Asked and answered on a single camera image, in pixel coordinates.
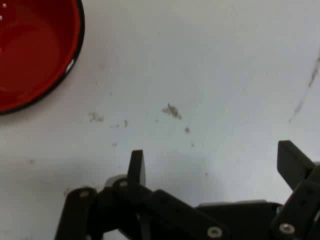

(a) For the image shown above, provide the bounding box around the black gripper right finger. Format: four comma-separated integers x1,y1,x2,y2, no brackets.
271,140,320,240

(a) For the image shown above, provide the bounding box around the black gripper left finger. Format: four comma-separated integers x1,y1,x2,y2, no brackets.
54,149,231,240

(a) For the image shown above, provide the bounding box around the red bowl with black rim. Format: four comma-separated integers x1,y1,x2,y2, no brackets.
0,0,86,116

